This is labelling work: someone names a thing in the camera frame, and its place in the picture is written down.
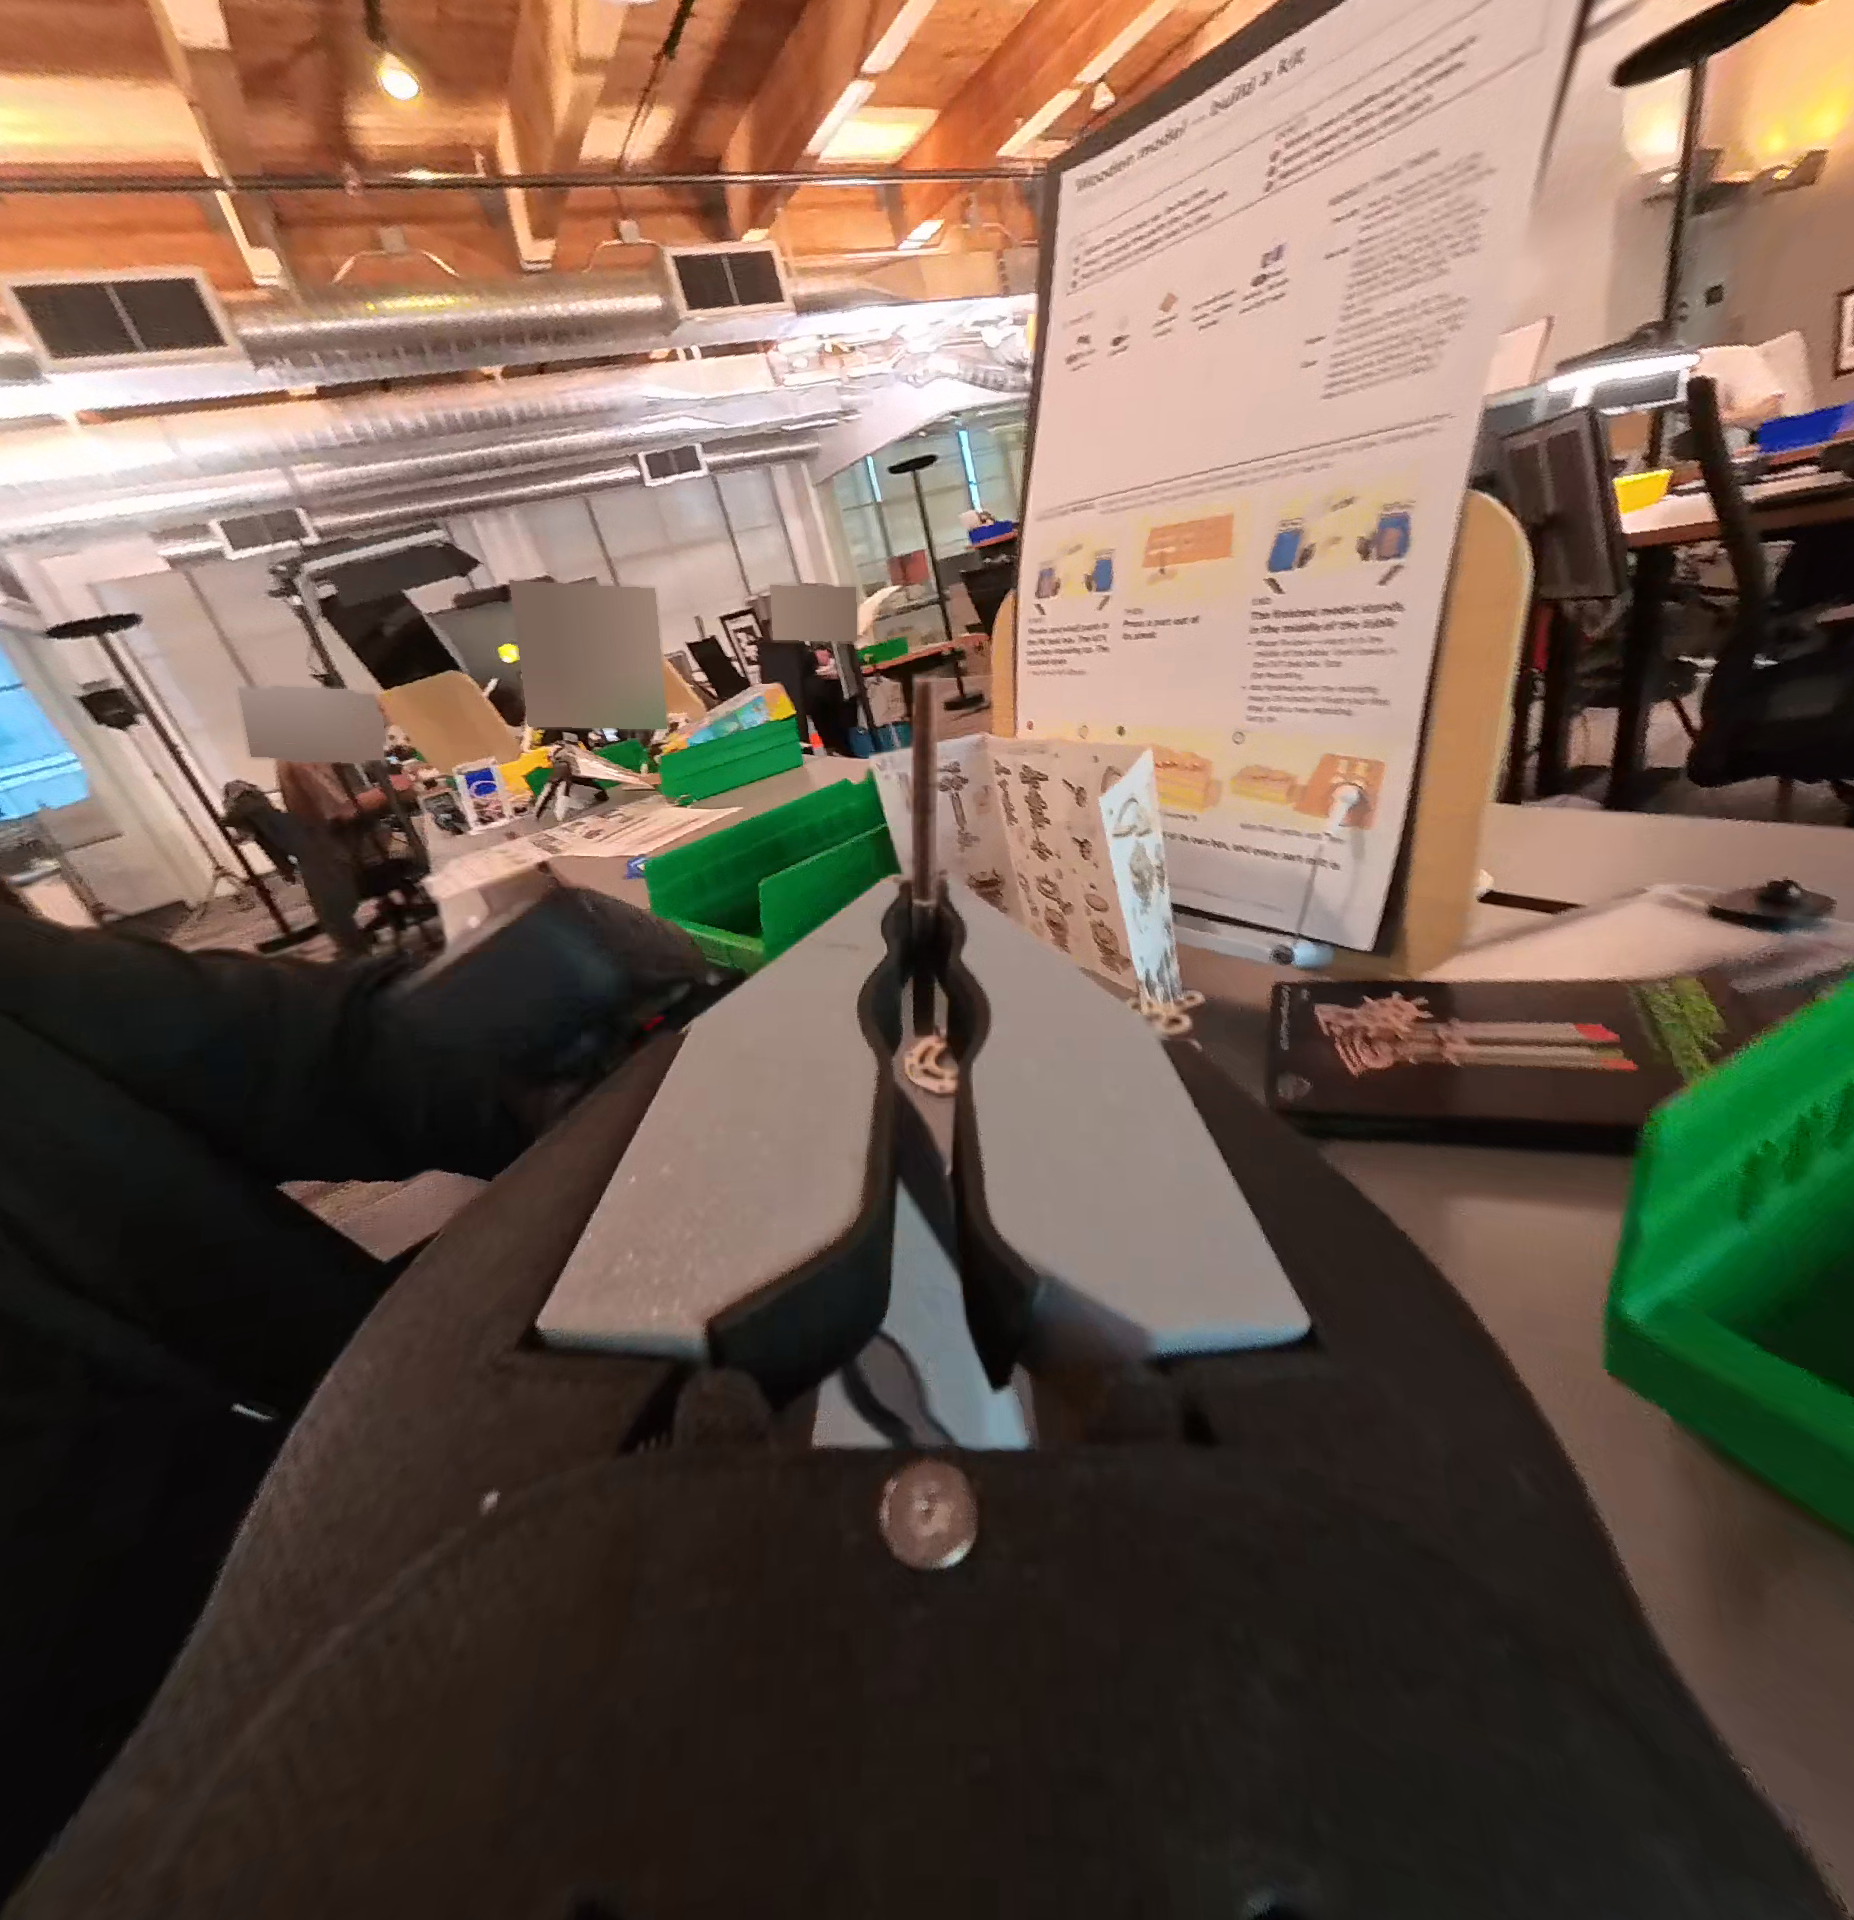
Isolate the small spiked wooden ring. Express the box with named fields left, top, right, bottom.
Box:
left=902, top=676, right=967, bottom=1092

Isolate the task sign on wooden stand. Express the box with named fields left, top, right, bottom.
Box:
left=991, top=0, right=1536, bottom=976

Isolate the dark printed box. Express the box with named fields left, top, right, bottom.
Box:
left=1262, top=976, right=1767, bottom=1148

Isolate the ceiling air vent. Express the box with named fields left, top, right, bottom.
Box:
left=0, top=270, right=246, bottom=370
left=662, top=241, right=794, bottom=314

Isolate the black softbox light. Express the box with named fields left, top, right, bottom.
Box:
left=289, top=530, right=484, bottom=676

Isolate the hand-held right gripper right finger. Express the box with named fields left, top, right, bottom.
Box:
left=945, top=884, right=1317, bottom=1391

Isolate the black office chair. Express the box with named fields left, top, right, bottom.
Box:
left=1684, top=375, right=1854, bottom=827

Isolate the colourful printed box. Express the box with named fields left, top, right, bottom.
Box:
left=672, top=685, right=799, bottom=751

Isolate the folded paper instruction sheet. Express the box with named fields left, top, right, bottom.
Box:
left=868, top=735, right=1189, bottom=1010

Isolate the window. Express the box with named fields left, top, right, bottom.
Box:
left=0, top=621, right=88, bottom=827

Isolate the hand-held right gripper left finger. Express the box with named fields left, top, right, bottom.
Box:
left=535, top=878, right=929, bottom=1413

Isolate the person's dark clothing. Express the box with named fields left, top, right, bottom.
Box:
left=0, top=1017, right=464, bottom=1904

